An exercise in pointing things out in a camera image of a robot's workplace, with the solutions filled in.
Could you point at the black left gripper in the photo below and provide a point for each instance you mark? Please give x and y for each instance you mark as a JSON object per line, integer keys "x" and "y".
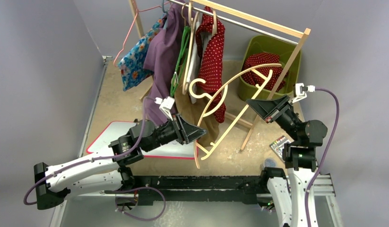
{"x": 185, "y": 132}

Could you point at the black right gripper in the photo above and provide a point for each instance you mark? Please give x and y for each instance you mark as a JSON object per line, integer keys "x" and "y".
{"x": 276, "y": 109}

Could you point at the white garment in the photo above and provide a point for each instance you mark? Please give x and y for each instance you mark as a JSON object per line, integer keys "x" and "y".
{"x": 194, "y": 61}

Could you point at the red polka dot garment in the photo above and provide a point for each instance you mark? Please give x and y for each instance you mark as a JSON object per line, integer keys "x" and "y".
{"x": 211, "y": 55}

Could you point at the red polka dot skirt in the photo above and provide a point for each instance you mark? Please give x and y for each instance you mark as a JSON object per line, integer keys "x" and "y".
{"x": 257, "y": 59}

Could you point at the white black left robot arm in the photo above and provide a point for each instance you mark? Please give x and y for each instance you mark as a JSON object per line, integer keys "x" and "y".
{"x": 54, "y": 183}

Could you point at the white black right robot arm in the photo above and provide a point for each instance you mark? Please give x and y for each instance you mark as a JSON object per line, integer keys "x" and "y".
{"x": 292, "y": 188}

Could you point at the green plastic hanger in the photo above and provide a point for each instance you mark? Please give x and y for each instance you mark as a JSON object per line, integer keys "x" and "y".
{"x": 181, "y": 56}

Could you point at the tan garment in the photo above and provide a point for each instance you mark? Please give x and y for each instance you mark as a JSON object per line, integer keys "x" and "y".
{"x": 192, "y": 112}

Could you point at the marker pen pack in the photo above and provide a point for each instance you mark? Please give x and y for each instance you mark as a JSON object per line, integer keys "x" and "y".
{"x": 277, "y": 146}

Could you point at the small blue round lid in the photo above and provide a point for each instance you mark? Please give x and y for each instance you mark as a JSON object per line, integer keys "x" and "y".
{"x": 269, "y": 162}

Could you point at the purple garment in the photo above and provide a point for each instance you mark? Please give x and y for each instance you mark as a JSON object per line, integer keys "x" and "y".
{"x": 164, "y": 50}

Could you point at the blue floral garment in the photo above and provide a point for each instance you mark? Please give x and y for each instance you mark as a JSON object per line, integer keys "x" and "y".
{"x": 132, "y": 64}

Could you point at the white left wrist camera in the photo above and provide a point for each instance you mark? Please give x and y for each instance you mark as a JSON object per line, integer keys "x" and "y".
{"x": 165, "y": 105}

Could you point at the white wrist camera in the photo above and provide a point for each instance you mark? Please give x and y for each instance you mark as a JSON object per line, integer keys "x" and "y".
{"x": 300, "y": 91}
{"x": 165, "y": 105}

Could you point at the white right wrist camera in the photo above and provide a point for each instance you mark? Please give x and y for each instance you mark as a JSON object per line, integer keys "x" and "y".
{"x": 300, "y": 91}

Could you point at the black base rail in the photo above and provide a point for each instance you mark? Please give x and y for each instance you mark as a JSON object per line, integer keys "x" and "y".
{"x": 240, "y": 188}

